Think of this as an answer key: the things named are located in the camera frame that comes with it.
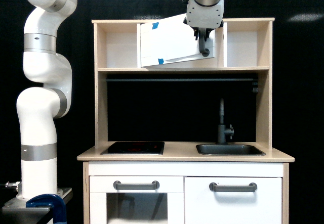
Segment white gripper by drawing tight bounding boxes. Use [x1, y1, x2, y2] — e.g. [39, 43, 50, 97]
[184, 0, 224, 41]

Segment grey microwave door handle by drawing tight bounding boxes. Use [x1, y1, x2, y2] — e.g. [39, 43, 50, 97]
[198, 28, 210, 57]

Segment white microwave door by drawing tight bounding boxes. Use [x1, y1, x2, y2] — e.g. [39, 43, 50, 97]
[138, 14, 205, 67]

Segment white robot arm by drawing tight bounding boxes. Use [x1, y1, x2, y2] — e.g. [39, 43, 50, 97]
[16, 0, 224, 200]

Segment white cabinet door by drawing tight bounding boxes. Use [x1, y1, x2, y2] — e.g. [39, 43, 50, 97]
[184, 177, 281, 223]

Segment white lower oven door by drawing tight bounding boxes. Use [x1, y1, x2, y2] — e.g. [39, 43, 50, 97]
[90, 176, 184, 223]

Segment blue tape piece top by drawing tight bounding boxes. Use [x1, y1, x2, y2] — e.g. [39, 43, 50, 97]
[152, 22, 159, 29]

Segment grey toy faucet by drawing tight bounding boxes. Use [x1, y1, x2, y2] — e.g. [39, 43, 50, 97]
[217, 98, 234, 145]

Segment grey toy sink basin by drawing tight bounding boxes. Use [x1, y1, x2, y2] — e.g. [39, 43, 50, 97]
[196, 144, 266, 156]

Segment black toy stovetop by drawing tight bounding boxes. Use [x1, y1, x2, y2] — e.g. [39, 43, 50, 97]
[101, 141, 165, 155]

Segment blue c-clamp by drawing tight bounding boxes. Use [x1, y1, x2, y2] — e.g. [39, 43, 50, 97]
[26, 194, 67, 224]

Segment wooden toy kitchen frame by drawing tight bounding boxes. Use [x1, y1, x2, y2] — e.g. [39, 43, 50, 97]
[78, 18, 294, 223]

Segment grey rail hooks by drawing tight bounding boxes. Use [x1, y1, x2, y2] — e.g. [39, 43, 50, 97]
[252, 78, 259, 94]

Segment grey hanging rail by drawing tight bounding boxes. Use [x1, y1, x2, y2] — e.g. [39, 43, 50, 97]
[106, 78, 256, 82]

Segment grey oven door handle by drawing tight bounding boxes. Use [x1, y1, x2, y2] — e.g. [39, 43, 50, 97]
[113, 181, 160, 190]

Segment grey cabinet door handle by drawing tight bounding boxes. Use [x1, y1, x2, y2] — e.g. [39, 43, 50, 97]
[209, 183, 258, 193]

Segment silver cable connector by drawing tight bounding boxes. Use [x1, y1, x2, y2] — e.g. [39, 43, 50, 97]
[5, 182, 21, 191]

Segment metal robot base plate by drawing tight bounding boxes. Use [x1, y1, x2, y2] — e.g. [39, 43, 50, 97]
[1, 188, 73, 223]

